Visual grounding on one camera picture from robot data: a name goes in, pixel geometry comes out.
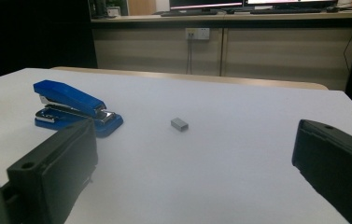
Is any grey staple block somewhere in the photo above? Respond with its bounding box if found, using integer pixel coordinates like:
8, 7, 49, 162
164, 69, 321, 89
170, 117, 190, 133

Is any long beige counter desk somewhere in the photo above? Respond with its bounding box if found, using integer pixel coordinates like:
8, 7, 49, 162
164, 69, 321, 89
90, 10, 352, 91

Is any white table sheet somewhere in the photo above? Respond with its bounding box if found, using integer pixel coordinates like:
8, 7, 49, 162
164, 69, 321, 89
0, 67, 352, 224

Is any black computer monitor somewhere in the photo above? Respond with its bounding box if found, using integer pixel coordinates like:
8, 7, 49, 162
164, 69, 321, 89
244, 0, 340, 7
168, 0, 244, 11

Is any white plant pot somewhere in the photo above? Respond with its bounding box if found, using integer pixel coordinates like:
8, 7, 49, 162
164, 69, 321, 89
106, 7, 121, 18

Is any white wall socket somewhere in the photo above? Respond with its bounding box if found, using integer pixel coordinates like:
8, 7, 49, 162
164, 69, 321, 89
185, 27, 211, 41

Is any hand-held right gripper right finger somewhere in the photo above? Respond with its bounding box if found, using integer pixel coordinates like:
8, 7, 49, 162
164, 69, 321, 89
290, 119, 352, 224

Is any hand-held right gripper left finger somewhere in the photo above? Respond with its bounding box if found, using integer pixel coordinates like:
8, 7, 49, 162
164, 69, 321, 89
6, 118, 99, 224

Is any thin black hanging cable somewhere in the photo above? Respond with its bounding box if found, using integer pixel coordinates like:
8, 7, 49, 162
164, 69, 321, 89
343, 18, 352, 73

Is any blue stapler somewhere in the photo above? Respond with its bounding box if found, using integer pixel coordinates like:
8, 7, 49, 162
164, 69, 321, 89
33, 79, 124, 139

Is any black keyboard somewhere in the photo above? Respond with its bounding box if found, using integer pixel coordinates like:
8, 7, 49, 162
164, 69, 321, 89
160, 9, 218, 18
249, 7, 323, 15

